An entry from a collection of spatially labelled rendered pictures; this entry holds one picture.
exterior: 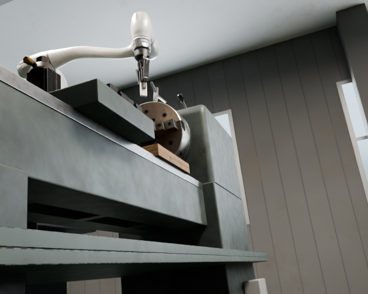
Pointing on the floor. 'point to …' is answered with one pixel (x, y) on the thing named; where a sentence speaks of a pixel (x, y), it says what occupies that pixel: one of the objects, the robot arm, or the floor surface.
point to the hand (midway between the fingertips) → (143, 89)
